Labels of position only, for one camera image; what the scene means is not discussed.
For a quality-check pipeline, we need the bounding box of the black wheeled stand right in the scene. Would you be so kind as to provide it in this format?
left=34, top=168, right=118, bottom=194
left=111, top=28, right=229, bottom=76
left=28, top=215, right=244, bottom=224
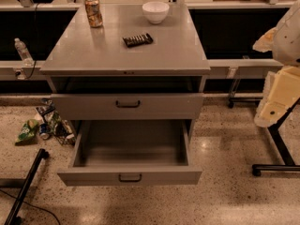
left=228, top=79, right=300, bottom=176

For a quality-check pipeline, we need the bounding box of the blue can on floor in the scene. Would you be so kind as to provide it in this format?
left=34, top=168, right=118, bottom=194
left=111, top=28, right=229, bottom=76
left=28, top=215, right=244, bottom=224
left=39, top=124, right=51, bottom=140

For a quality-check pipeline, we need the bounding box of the grey upper closed drawer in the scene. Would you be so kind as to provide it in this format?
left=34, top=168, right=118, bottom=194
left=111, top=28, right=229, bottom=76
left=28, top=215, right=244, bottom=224
left=51, top=94, right=203, bottom=120

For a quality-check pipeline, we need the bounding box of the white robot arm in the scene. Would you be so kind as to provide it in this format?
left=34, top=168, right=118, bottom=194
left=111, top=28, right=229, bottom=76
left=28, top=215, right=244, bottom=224
left=252, top=0, right=300, bottom=128

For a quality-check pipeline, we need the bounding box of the grey metal drawer cabinet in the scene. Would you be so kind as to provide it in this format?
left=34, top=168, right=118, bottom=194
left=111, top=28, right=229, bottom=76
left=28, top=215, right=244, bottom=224
left=39, top=3, right=212, bottom=121

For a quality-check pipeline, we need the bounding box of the clear plastic water bottle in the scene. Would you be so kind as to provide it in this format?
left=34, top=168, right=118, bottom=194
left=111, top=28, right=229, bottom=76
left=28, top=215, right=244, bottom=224
left=14, top=37, right=34, bottom=67

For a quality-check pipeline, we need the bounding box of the grey background bench rail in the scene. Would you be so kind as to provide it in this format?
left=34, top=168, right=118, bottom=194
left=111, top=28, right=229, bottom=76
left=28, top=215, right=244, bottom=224
left=0, top=59, right=282, bottom=81

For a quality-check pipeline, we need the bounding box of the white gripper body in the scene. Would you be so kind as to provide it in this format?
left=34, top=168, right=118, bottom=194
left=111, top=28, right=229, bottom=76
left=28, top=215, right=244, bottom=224
left=267, top=66, right=300, bottom=110

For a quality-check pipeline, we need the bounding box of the black stand leg left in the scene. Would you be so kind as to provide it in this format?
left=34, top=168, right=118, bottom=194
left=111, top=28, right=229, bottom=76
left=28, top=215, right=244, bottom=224
left=0, top=149, right=49, bottom=225

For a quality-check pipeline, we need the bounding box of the green chip bag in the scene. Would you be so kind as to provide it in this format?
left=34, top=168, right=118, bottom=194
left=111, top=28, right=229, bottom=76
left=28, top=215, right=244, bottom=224
left=15, top=119, right=38, bottom=145

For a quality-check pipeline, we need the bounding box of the black floor cable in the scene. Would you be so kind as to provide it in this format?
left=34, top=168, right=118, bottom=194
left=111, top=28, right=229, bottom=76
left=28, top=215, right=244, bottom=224
left=0, top=188, right=62, bottom=225

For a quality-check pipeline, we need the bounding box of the orange soda can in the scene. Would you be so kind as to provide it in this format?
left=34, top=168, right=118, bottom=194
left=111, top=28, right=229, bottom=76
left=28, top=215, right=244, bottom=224
left=84, top=0, right=103, bottom=28

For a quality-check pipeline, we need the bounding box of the white ceramic bowl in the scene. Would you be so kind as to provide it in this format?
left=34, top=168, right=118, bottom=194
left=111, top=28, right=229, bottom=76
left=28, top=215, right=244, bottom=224
left=142, top=2, right=170, bottom=24

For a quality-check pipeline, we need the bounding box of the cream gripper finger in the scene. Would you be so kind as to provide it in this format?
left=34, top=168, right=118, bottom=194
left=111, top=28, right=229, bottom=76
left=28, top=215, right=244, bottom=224
left=252, top=27, right=277, bottom=53
left=254, top=100, right=287, bottom=128

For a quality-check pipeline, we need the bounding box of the grey open middle drawer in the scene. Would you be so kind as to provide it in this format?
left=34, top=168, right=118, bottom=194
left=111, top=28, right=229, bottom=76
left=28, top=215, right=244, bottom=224
left=58, top=120, right=202, bottom=187

